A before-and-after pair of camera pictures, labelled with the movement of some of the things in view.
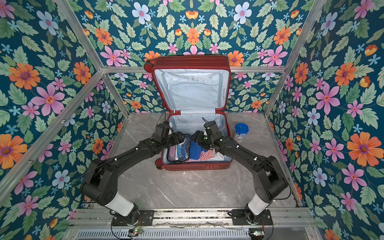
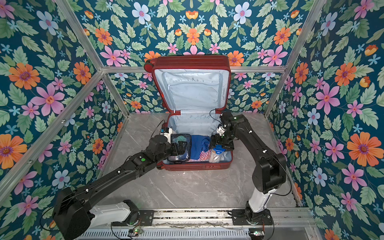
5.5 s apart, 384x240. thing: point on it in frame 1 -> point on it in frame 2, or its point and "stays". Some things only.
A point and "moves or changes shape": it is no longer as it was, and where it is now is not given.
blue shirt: (195, 150) stays
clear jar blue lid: (241, 129) moves or changes shape
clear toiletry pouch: (180, 152) stays
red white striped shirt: (203, 155) stays
